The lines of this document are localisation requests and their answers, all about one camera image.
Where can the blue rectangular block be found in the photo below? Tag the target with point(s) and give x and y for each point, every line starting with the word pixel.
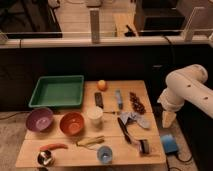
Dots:
pixel 119 99

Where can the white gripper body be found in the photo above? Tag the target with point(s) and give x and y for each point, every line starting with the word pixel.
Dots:
pixel 168 118

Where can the red bowl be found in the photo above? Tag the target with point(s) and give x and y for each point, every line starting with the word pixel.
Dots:
pixel 72 123

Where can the red chili pepper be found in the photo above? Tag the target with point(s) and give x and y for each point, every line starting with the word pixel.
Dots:
pixel 53 146

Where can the blue grey towel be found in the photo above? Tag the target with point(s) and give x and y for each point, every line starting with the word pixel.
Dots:
pixel 128 117

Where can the blue box on floor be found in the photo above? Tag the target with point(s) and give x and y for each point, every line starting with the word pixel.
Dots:
pixel 169 144

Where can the purple bowl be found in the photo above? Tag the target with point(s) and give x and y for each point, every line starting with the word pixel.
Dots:
pixel 39 119

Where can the small yellow screwdriver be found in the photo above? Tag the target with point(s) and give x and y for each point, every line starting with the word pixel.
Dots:
pixel 111 112

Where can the black handled dish brush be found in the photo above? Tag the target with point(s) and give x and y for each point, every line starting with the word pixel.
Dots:
pixel 141 144

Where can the black rectangular block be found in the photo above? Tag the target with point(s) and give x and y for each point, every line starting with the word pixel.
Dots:
pixel 99 100

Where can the white cup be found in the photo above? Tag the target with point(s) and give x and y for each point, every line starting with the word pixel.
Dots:
pixel 95 115

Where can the green plastic tray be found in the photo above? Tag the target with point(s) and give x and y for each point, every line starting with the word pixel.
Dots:
pixel 58 92

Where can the orange fruit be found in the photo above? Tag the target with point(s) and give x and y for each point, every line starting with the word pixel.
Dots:
pixel 102 85

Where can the black object on shelf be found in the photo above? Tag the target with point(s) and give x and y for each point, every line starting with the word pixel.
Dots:
pixel 129 32

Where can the dark grape bunch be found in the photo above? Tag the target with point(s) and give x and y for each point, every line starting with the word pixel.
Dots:
pixel 136 103

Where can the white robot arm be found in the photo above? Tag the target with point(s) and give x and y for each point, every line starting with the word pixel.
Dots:
pixel 185 84

